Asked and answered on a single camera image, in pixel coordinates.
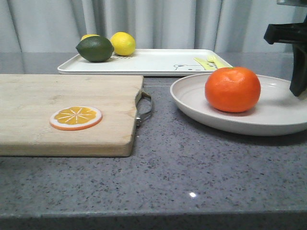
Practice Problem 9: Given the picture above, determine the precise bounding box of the grey curtain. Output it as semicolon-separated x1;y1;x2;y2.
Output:
0;0;307;53

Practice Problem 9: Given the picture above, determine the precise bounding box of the orange slice piece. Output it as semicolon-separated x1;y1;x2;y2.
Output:
49;106;103;131

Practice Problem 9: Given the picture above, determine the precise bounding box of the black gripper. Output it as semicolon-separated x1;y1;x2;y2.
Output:
264;23;307;96

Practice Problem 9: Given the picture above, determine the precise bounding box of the wooden cutting board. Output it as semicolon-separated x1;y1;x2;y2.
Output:
0;74;143;157

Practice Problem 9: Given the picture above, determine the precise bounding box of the dark green lime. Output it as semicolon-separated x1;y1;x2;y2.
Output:
76;36;114;62

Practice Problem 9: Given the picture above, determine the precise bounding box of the metal cutting board handle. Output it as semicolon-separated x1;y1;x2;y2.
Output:
135;90;154;127

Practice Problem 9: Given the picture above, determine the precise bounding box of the orange mandarin fruit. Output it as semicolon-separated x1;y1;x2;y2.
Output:
205;67;261;113

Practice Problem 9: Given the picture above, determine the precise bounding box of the white rectangular bear tray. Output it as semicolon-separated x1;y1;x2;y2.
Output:
58;49;229;77

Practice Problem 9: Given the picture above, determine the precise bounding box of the beige round plate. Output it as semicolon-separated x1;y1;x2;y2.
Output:
170;73;307;136

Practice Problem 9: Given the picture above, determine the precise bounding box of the yellow lemon behind lime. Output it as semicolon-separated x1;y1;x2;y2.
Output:
81;34;99;41

